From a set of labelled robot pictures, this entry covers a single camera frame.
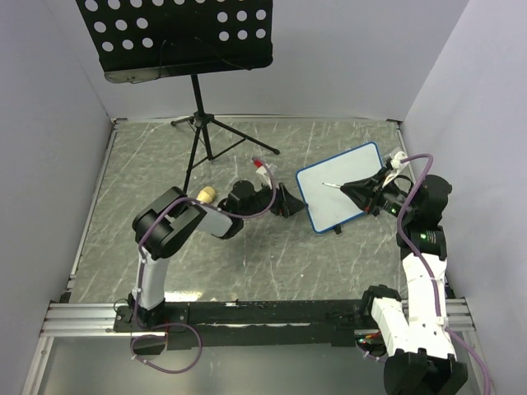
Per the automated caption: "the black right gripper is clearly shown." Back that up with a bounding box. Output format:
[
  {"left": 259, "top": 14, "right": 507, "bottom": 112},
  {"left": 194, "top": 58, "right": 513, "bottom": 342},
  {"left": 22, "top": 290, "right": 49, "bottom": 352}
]
[{"left": 340, "top": 166, "right": 417, "bottom": 220}]

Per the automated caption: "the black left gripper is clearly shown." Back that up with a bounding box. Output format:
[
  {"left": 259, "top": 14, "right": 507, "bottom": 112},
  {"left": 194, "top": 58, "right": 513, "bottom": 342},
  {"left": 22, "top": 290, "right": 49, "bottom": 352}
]
[{"left": 241, "top": 177, "right": 309, "bottom": 219}]

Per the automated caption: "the white blue whiteboard marker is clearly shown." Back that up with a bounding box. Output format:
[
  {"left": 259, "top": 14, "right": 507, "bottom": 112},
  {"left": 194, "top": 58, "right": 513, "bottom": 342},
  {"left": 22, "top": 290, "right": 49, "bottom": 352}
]
[{"left": 322, "top": 183, "right": 341, "bottom": 189}]

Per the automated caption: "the blue framed whiteboard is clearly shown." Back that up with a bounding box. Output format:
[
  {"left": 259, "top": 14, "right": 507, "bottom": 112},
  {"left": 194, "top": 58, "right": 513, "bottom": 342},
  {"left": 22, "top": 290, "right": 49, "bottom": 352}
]
[{"left": 296, "top": 142, "right": 382, "bottom": 234}]

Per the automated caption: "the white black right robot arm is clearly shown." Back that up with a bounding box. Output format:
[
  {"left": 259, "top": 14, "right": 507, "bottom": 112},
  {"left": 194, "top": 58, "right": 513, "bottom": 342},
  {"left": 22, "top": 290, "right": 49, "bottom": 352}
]
[{"left": 339, "top": 170, "right": 468, "bottom": 394}]

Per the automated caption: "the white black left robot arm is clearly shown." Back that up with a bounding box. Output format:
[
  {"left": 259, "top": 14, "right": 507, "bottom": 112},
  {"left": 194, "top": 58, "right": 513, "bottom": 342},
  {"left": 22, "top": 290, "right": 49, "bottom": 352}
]
[{"left": 128, "top": 180, "right": 305, "bottom": 331}]

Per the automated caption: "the wooden microphone toy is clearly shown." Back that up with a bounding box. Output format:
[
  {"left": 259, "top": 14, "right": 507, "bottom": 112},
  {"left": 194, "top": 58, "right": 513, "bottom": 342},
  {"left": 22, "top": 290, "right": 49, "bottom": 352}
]
[{"left": 197, "top": 186, "right": 217, "bottom": 204}]

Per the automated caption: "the black music stand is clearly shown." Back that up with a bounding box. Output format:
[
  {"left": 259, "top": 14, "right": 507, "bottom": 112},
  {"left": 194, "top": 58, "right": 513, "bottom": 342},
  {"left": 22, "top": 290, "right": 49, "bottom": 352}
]
[{"left": 75, "top": 0, "right": 281, "bottom": 194}]

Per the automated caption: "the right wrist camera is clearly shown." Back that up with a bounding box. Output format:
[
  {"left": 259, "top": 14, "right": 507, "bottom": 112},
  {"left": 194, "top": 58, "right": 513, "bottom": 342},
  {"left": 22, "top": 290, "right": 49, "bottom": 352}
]
[{"left": 385, "top": 149, "right": 408, "bottom": 179}]

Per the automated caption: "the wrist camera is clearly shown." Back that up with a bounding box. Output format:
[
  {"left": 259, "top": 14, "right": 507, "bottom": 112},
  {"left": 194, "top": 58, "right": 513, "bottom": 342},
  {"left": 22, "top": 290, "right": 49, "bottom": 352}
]
[
  {"left": 252, "top": 156, "right": 277, "bottom": 187},
  {"left": 385, "top": 149, "right": 408, "bottom": 179}
]

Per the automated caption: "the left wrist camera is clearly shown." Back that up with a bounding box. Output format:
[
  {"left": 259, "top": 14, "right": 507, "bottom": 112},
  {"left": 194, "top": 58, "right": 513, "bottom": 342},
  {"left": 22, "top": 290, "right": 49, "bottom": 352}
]
[{"left": 252, "top": 156, "right": 277, "bottom": 187}]

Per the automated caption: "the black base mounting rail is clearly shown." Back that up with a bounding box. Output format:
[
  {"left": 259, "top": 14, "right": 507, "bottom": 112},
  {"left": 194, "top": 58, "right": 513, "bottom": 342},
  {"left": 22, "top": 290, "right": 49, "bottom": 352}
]
[{"left": 114, "top": 300, "right": 388, "bottom": 357}]

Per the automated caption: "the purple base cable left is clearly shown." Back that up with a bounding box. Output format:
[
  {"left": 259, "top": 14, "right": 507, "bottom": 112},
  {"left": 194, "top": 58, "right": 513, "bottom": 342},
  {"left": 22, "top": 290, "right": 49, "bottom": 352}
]
[{"left": 130, "top": 323, "right": 203, "bottom": 374}]

